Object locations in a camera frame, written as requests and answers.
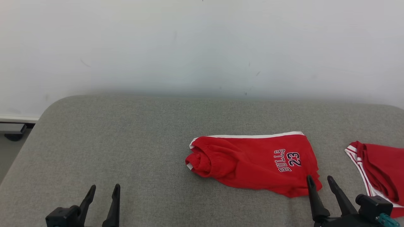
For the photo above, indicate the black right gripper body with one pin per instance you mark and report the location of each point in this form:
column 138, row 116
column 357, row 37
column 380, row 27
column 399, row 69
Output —
column 347, row 222

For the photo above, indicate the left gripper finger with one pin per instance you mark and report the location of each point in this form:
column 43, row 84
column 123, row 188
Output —
column 88, row 201
column 114, row 208

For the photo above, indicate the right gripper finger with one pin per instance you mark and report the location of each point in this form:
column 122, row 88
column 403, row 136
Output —
column 344, row 201
column 317, row 205

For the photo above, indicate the red Bulls basketball jersey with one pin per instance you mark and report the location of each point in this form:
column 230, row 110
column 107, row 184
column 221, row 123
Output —
column 385, row 170

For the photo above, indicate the red white-striped basketball shorts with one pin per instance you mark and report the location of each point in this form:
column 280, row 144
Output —
column 252, row 164

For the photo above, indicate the black round foot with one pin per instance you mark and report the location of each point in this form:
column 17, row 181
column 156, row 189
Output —
column 13, row 137

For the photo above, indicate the grey metal bar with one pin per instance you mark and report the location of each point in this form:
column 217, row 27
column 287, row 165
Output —
column 11, row 127

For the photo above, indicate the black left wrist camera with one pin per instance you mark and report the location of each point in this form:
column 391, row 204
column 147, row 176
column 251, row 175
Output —
column 63, row 217

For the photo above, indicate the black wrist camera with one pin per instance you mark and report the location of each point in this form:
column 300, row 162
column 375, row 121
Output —
column 63, row 217
column 374, row 205

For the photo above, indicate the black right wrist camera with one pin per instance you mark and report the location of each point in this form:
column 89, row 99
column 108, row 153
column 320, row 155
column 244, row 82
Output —
column 374, row 205

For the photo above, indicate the teal right camera connector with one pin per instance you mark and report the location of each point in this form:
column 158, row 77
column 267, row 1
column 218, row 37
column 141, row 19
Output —
column 386, row 220

